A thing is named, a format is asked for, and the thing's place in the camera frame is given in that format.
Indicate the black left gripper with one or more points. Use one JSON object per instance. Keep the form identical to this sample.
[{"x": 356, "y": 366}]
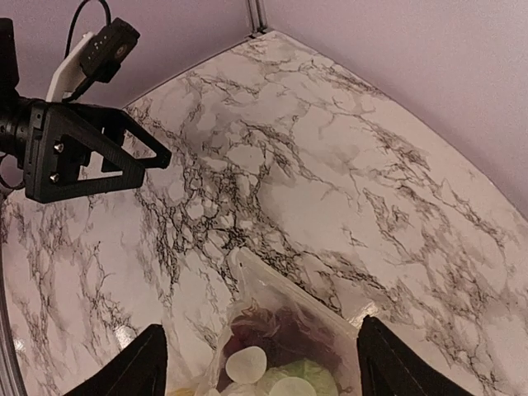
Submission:
[{"x": 59, "y": 142}]

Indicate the fake white onion slice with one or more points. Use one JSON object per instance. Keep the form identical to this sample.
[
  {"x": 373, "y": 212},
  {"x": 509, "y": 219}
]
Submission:
[{"x": 246, "y": 366}]

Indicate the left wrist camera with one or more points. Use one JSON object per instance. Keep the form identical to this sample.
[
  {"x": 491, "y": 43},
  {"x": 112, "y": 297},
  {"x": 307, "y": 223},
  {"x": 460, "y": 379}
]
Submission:
[{"x": 96, "y": 58}]

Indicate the clear zip top bag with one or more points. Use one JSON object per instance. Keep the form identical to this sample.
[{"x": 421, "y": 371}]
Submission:
[{"x": 261, "y": 286}]

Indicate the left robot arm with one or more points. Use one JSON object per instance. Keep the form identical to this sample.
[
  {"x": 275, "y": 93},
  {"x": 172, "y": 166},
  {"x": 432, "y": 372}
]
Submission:
[{"x": 15, "y": 114}]

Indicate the aluminium corner post left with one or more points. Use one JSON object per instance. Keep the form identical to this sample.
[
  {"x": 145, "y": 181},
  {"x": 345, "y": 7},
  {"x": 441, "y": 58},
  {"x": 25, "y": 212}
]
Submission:
[{"x": 257, "y": 16}]

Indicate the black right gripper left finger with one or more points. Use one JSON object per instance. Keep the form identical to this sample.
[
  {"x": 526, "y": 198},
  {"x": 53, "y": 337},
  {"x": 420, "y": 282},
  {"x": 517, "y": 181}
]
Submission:
[{"x": 140, "y": 369}]

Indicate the fake green lettuce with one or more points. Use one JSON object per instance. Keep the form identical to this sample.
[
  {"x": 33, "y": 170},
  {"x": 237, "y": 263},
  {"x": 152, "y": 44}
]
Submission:
[{"x": 297, "y": 377}]

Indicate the fake red grapes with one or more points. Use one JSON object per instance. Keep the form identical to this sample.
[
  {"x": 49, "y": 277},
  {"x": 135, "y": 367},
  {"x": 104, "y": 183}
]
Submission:
[{"x": 286, "y": 335}]

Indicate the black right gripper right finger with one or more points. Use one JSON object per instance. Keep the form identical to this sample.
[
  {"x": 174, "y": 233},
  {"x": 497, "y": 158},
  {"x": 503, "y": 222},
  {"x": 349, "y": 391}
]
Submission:
[{"x": 389, "y": 367}]

